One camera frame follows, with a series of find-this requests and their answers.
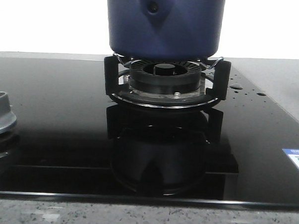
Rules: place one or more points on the black pot support grate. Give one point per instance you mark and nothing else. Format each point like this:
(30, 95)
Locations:
(213, 88)

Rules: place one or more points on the dark blue cooking pot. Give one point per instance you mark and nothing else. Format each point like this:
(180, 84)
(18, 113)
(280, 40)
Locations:
(165, 29)

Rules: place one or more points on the silver wire pot reducer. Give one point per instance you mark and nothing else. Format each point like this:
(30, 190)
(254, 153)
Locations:
(126, 61)

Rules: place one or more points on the silver stove control knob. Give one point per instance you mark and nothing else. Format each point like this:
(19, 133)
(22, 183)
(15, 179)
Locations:
(7, 118)

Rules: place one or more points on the black glass gas hob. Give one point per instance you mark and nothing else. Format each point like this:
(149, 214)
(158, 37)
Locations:
(71, 142)

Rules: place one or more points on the black gas burner head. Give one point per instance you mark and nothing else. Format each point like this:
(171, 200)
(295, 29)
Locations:
(165, 77)

